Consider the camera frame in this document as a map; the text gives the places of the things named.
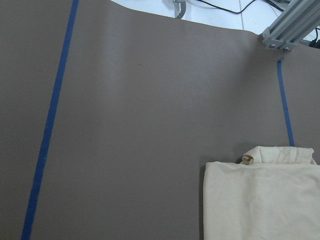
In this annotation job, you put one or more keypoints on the aluminium frame post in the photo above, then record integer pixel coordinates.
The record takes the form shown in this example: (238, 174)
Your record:
(299, 19)

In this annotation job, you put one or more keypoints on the cream long-sleeve printed shirt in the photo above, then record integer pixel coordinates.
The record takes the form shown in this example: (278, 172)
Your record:
(272, 194)

